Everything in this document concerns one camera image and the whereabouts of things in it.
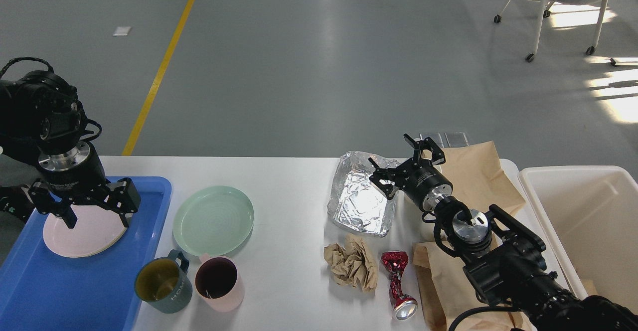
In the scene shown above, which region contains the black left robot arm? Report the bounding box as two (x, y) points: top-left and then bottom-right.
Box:
(1, 64), (141, 229)

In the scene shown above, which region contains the black green sneaker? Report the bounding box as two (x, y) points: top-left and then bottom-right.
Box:
(0, 184), (35, 223)

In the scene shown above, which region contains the grey floor outlet plate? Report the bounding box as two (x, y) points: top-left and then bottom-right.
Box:
(419, 133), (471, 149)

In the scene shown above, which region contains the crushed red soda can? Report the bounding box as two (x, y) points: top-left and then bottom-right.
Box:
(381, 251), (418, 321)

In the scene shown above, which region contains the dark teal mug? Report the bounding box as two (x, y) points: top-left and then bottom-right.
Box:
(134, 249), (193, 314)

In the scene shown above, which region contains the white plastic bin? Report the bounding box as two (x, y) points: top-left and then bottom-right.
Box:
(519, 165), (638, 313)

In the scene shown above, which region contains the aluminium foil tray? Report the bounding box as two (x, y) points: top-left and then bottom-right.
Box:
(326, 151), (399, 238)

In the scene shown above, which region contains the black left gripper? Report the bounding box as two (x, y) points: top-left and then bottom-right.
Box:
(28, 141), (141, 229)

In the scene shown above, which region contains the brown paper bag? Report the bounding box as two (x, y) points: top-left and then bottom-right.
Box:
(437, 141), (526, 216)
(412, 242), (535, 331)

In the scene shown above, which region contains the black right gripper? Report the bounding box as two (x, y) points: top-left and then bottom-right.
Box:
(368, 134), (453, 211)

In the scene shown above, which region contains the pink plate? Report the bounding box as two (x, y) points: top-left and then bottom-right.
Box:
(42, 205), (126, 258)

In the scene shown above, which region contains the green plate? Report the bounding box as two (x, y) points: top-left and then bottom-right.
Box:
(173, 185), (254, 257)

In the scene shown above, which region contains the brown paper bag lower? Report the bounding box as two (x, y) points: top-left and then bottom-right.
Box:
(412, 242), (535, 331)

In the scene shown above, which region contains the pink mug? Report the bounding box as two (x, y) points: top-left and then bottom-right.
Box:
(194, 253), (245, 313)

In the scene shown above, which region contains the crumpled brown paper ball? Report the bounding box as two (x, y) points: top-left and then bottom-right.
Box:
(323, 233), (379, 293)

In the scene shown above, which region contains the brown paper bag upper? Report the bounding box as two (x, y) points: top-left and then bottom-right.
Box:
(437, 141), (526, 216)

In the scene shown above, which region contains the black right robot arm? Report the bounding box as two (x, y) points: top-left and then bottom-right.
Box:
(369, 134), (638, 331)

